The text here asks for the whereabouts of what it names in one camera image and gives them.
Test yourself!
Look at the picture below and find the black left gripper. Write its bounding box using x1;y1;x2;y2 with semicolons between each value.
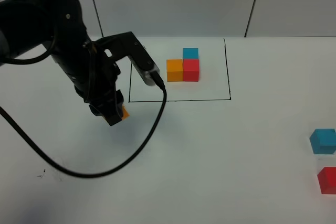
51;39;124;126

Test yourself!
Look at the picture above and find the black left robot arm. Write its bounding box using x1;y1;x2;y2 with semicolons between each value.
1;0;123;125

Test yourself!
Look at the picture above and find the template orange cube block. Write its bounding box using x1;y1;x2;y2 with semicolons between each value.
166;59;183;82

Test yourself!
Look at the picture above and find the template red cube block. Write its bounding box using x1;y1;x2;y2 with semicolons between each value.
183;59;200;82

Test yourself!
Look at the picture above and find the template blue cube block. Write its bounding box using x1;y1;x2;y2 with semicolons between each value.
182;48;199;60

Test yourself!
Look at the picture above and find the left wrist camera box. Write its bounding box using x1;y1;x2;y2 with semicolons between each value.
95;31;163;88

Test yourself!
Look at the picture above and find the black left camera cable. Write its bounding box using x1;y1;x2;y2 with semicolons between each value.
0;71;168;178

